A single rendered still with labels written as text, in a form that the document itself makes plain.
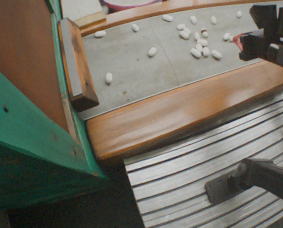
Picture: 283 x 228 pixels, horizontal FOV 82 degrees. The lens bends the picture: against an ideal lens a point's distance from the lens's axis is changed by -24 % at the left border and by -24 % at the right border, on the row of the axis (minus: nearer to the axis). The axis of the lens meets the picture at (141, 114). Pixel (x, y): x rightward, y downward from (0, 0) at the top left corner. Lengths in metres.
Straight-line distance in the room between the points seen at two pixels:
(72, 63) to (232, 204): 0.59
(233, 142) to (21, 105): 0.58
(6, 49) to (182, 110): 0.43
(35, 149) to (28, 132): 0.02
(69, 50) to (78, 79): 0.10
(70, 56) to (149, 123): 0.26
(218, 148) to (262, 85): 0.25
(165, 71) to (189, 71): 0.07
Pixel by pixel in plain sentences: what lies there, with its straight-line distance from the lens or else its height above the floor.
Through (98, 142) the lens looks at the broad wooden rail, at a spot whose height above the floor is 0.76.
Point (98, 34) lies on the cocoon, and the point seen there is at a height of 0.76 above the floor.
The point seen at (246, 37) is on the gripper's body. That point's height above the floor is 0.94.
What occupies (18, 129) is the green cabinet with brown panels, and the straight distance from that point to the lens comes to 0.19.
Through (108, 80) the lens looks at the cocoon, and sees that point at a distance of 0.57.
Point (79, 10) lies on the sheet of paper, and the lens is 0.79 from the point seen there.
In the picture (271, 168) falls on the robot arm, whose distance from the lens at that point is 0.44.
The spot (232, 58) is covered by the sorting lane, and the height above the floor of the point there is 0.74.
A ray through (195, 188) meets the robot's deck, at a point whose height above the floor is 0.67.
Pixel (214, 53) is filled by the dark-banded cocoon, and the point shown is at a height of 0.76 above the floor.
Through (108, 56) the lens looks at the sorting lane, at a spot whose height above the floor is 0.74.
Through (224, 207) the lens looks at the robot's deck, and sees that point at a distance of 0.63.
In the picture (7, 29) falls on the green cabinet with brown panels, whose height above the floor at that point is 1.10.
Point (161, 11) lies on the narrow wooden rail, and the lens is 0.76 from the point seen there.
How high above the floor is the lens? 1.24
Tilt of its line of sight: 69 degrees down
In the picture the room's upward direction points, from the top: 2 degrees counter-clockwise
